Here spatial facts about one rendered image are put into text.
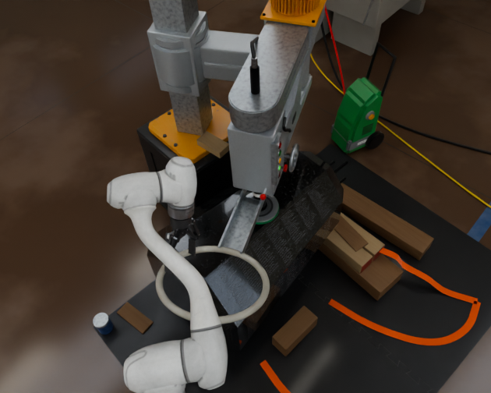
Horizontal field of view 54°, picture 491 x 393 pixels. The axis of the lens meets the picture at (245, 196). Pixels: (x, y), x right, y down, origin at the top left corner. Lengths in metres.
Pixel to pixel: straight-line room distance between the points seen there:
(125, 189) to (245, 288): 1.28
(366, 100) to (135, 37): 2.85
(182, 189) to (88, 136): 3.10
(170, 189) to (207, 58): 1.37
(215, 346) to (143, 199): 0.50
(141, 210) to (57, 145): 3.16
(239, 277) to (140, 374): 1.18
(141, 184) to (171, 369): 0.57
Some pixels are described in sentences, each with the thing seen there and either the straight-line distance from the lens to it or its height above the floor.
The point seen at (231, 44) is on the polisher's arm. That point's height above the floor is 1.47.
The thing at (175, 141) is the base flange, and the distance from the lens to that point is 3.21.
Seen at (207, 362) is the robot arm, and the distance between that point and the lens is 1.53.
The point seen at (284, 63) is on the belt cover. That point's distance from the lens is 2.23.
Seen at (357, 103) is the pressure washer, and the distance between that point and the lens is 3.89.
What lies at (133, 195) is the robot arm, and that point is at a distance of 1.52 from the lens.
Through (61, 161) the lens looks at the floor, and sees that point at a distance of 4.47.
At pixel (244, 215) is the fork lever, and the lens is 2.40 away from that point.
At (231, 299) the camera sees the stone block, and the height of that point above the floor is 0.69.
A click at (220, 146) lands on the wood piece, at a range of 3.06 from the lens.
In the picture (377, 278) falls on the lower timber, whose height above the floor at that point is 0.14.
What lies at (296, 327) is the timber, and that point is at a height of 0.14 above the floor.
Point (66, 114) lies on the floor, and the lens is 4.91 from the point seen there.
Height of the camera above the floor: 3.03
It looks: 52 degrees down
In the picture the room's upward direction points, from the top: 4 degrees counter-clockwise
